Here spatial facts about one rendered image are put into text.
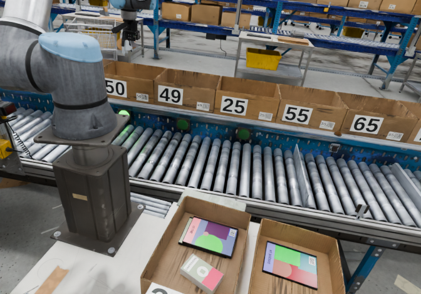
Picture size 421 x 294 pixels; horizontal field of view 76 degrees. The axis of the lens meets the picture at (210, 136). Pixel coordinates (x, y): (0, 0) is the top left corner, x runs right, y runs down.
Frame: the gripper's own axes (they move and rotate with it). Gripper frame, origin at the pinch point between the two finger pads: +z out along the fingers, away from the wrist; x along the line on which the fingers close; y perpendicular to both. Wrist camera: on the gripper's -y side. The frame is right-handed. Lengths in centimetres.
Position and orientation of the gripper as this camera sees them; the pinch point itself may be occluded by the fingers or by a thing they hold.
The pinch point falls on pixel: (126, 52)
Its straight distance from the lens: 185.2
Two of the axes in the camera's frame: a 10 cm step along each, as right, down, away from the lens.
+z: -1.2, 8.5, 5.1
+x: 1.5, -4.9, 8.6
